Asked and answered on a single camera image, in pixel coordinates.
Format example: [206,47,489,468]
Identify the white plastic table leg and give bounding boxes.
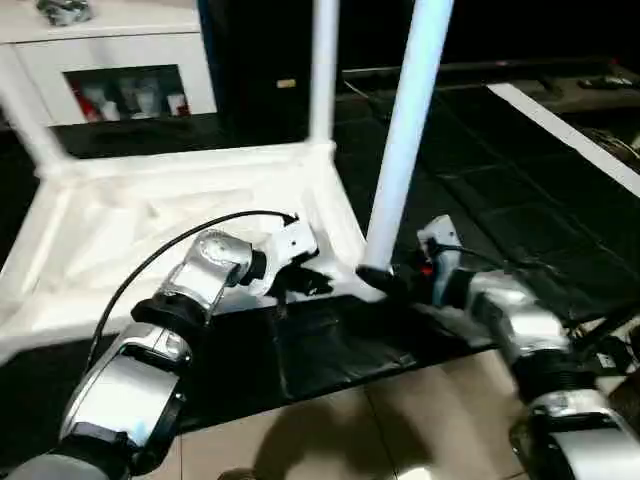
[0,49,71,174]
[307,0,341,146]
[362,0,456,274]

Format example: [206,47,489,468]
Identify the black mat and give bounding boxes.
[0,82,640,431]

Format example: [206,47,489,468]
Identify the black stand leg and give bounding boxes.
[569,312,640,351]

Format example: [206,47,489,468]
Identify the white flat board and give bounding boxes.
[487,82,640,196]

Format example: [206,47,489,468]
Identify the grey floor box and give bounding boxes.
[592,344,634,374]

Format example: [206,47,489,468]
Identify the black box gold label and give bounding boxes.
[197,0,314,146]

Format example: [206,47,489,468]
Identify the small black flat gadget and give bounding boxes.
[577,75,634,89]

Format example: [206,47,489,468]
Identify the white cabinet glass doors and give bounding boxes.
[0,9,219,126]

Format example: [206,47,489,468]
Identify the speckled ornament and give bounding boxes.
[34,0,96,26]

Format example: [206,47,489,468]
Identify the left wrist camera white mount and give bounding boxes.
[252,222,321,296]

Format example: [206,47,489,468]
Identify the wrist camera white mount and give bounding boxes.
[417,214,466,306]
[252,222,321,296]

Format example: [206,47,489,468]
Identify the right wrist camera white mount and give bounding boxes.
[417,214,466,306]

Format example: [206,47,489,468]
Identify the black left camera cable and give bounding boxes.
[87,209,300,371]

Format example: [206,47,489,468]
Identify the silver metal rail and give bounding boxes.
[342,58,621,77]

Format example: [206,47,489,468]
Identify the tangled pale wires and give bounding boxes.
[589,127,640,162]

